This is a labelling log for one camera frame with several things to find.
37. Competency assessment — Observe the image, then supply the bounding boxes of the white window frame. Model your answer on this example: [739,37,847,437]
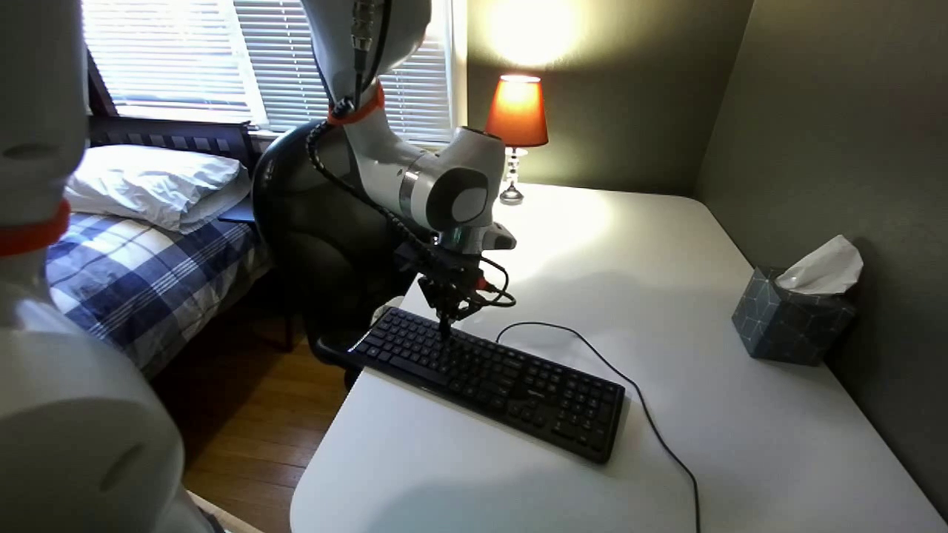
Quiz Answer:
[80,0,475,157]

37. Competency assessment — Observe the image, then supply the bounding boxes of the black keyboard cable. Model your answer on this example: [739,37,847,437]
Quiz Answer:
[493,315,706,533]

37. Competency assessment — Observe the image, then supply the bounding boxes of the dark patterned bed headboard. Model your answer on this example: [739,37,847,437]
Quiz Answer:
[84,53,265,172]

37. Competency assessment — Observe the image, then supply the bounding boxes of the black leather office chair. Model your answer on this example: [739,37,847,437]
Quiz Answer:
[249,120,444,394]

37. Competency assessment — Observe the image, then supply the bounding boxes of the orange shade table lamp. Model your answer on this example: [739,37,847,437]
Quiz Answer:
[483,71,552,206]

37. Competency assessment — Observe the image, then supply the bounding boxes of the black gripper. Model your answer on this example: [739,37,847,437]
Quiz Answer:
[419,244,496,339]

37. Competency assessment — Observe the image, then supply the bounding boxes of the white pillow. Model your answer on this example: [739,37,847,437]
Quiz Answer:
[63,142,254,235]

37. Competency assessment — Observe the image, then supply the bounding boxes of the teal patterned tissue box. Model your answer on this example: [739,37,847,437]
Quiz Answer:
[730,230,868,369]

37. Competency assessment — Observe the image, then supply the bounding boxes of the black computer keyboard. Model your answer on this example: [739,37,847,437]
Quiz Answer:
[348,304,629,468]

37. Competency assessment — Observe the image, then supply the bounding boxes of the white window blinds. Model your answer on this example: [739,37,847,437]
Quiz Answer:
[234,0,466,151]
[80,0,260,126]

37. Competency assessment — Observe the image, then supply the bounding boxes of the blue plaid bed blanket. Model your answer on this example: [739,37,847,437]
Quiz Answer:
[43,206,272,385]

